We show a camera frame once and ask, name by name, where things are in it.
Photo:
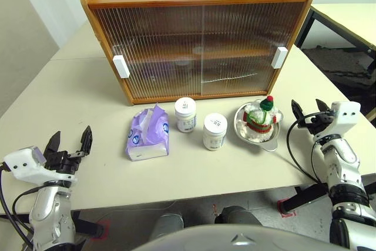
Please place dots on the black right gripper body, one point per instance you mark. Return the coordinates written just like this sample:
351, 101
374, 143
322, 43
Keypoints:
318, 121

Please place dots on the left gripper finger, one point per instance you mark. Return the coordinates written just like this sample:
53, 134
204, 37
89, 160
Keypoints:
53, 145
86, 142

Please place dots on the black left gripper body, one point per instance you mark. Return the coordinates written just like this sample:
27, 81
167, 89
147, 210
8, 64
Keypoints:
61, 163

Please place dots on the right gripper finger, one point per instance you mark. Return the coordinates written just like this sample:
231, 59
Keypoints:
323, 108
299, 114

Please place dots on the plush snowman with green hat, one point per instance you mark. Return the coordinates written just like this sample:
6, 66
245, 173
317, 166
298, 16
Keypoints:
258, 118

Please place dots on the purple tissue pack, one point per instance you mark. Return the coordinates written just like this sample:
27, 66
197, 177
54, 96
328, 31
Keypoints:
147, 142

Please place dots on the white box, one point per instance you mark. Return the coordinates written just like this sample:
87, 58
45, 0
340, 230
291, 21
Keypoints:
121, 66

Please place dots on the ribbed clear sliding door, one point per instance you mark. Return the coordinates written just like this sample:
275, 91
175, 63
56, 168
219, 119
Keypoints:
243, 42
152, 57

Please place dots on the white plastic jar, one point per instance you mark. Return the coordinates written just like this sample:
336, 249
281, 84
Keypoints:
214, 133
185, 115

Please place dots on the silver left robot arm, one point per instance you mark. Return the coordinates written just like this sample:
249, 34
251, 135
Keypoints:
47, 212

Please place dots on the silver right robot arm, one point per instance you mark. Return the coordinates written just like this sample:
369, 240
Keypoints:
343, 168

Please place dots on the black table support bar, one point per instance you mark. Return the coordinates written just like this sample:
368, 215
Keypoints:
311, 195
88, 227

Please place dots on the red floor tape mark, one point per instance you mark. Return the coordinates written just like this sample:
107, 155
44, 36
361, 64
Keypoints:
282, 207
105, 229

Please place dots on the grey rounded shape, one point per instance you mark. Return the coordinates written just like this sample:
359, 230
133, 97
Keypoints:
167, 224

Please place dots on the dark rounded shape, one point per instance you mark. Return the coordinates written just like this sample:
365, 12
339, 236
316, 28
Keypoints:
238, 215

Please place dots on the silver robot torso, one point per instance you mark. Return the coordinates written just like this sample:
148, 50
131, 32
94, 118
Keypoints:
241, 240

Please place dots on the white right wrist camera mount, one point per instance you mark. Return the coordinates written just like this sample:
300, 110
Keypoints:
343, 118

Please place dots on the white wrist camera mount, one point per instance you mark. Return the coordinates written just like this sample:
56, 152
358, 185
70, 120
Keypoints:
343, 118
20, 165

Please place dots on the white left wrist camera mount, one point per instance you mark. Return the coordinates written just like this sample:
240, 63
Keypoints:
20, 165

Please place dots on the beige table with black frame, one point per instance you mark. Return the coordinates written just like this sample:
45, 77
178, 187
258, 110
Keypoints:
337, 13

